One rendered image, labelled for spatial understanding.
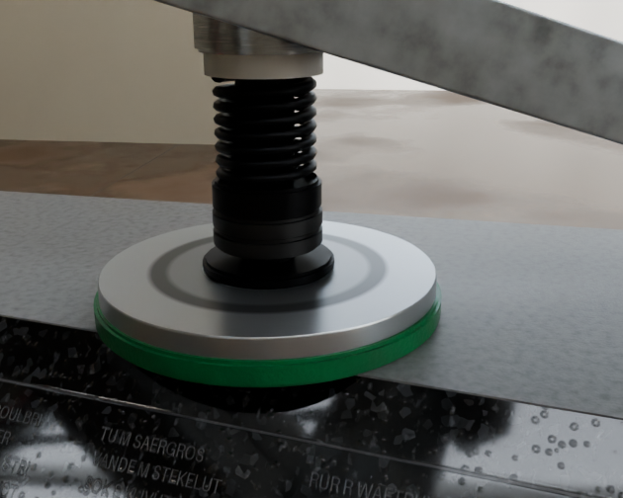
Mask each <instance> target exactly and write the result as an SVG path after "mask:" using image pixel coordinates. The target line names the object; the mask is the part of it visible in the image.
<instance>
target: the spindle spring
mask: <svg viewBox="0 0 623 498"><path fill-rule="evenodd" d="M315 87H316V80H315V79H313V78H312V77H303V78H294V84H288V85H280V86H269V87H249V88H235V86H234V84H225V85H220V86H216V87H215V88H214V89H213V90H212V92H213V95H214V96H216V97H218V98H221V99H218V100H216V101H214V105H213V108H214V109H215V110H216V111H218V112H220V113H218V114H216V115H215V116H214V122H215V124H217V125H220V126H219V127H218V128H216V129H215V133H214V135H215V136H216V137H217V138H218V139H219V140H218V141H217V143H216V144H215V148H216V151H217V152H220V154H218V155H217V156H216V162H217V163H218V165H219V166H220V167H219V168H218V170H217V171H216V174H217V177H218V178H219V179H222V180H224V181H226V182H230V183H235V184H244V185H265V184H277V183H284V182H290V181H294V180H298V179H301V178H304V177H317V175H316V173H315V172H314V171H315V170H316V164H317V163H316V161H315V159H314V158H315V156H316V154H317V150H316V148H315V146H314V144H315V143H316V134H315V133H314V130H315V129H316V126H317V124H316V122H315V120H314V119H313V117H315V115H316V107H315V106H313V105H312V104H314V103H315V101H316V99H317V96H316V94H315V92H314V91H312V90H313V89H314V88H315ZM290 96H295V97H298V98H295V99H289V100H282V101H272V102H254V103H236V102H235V100H254V99H272V98H282V97H290ZM292 110H295V111H298V112H295V113H290V114H284V115H277V116H265V117H237V116H236V114H266V113H278V112H286V111H292ZM296 124H299V125H296ZM286 125H295V127H290V128H284V129H276V130H264V131H236V129H237V128H266V127H278V126H286ZM297 137H300V138H301V139H297ZM292 138H294V139H295V140H294V141H290V142H284V143H277V144H265V145H237V143H238V142H268V141H279V140H286V139H292ZM299 151H302V152H299ZM290 153H295V155H292V156H287V157H282V158H273V159H256V160H246V159H237V156H240V157H263V156H276V155H284V154H290ZM302 164H304V165H302ZM294 166H295V168H294V169H290V170H285V171H278V172H269V173H239V172H238V170H273V169H282V168H288V167H294Z"/></svg>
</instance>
